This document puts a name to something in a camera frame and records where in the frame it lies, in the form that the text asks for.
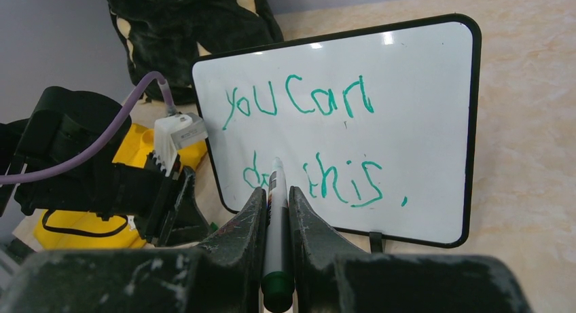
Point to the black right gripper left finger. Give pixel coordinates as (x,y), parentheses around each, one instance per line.
(219,274)

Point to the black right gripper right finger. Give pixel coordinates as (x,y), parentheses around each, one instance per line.
(334,275)

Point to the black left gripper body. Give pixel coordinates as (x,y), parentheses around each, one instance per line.
(174,218)

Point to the green white marker pen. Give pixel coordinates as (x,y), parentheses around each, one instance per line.
(277,283)

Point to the white whiteboard black frame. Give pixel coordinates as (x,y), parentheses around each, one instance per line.
(376,126)

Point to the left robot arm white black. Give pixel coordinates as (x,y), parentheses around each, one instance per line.
(137,188)

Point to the yellow folded cloth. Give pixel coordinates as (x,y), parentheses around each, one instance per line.
(69,229)

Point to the black floral blanket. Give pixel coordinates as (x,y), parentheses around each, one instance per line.
(167,36)

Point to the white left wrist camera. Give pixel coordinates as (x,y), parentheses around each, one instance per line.
(173,133)

